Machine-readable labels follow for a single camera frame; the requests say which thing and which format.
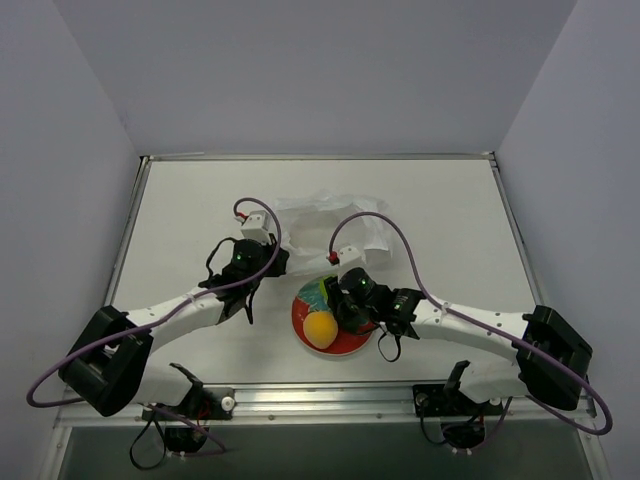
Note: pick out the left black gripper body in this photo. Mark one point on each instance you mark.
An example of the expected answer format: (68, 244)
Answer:
(275, 257)

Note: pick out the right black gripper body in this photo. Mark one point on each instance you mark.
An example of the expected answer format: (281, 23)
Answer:
(333, 293)

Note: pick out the orange fake fruit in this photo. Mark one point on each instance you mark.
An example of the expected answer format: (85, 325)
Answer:
(320, 329)

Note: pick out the white translucent plastic bag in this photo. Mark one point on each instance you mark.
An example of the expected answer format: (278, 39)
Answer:
(308, 223)

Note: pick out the yellow-green fake fruit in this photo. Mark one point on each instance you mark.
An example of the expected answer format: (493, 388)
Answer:
(326, 287)

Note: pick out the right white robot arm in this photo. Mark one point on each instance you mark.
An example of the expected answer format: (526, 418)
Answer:
(542, 355)

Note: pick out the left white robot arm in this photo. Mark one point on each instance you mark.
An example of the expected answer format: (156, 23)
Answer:
(110, 366)

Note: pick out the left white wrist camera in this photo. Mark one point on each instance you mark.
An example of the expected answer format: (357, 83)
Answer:
(255, 226)

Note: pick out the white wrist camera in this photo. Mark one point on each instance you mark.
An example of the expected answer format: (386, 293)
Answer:
(346, 257)
(255, 226)

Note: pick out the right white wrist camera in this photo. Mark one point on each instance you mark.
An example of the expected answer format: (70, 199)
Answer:
(346, 257)

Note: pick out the aluminium front rail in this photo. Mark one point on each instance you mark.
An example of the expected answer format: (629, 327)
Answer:
(318, 404)

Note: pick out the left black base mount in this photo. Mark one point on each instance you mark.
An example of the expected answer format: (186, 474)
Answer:
(182, 426)

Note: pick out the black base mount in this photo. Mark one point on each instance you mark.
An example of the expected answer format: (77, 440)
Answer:
(448, 418)
(182, 426)

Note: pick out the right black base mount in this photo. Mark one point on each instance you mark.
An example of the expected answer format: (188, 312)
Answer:
(448, 418)

